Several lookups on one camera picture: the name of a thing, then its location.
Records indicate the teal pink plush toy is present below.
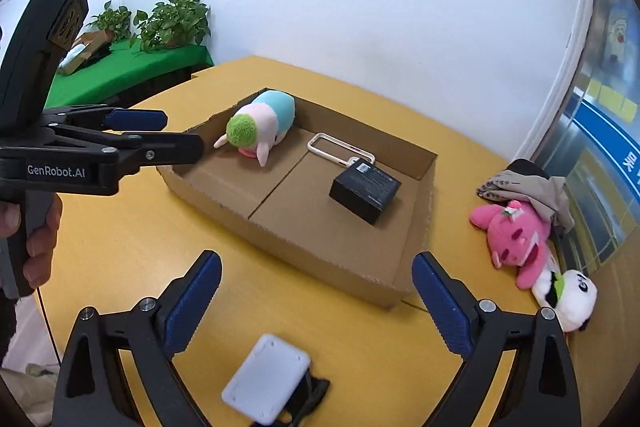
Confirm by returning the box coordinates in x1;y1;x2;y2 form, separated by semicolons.
214;90;296;167

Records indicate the white rectangular device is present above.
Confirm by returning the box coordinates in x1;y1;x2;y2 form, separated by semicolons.
221;334;311;426

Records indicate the black product box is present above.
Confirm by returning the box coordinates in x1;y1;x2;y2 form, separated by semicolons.
329;159;401;225

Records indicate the cream phone case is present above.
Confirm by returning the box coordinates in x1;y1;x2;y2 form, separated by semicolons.
307;132;376;168

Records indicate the person left hand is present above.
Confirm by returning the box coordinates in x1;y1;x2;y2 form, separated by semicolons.
0;193;64;291

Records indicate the green covered side table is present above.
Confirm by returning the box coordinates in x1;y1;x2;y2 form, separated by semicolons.
46;41;214;108

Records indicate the cardboard box on side table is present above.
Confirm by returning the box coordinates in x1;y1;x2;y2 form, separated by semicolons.
58;30;114;75

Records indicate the small potted green plant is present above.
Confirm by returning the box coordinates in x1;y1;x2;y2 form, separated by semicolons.
89;0;131;41

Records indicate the white panda plush toy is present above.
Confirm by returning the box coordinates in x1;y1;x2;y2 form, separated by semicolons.
532;269;598;334

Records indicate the large potted green plant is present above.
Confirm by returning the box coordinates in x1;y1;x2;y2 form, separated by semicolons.
130;0;210;52

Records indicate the grey printed cloth bag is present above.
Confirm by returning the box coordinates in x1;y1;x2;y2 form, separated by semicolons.
476;158;575;234

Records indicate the shallow cardboard box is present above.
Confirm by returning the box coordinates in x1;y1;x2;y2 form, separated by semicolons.
158;98;437;308

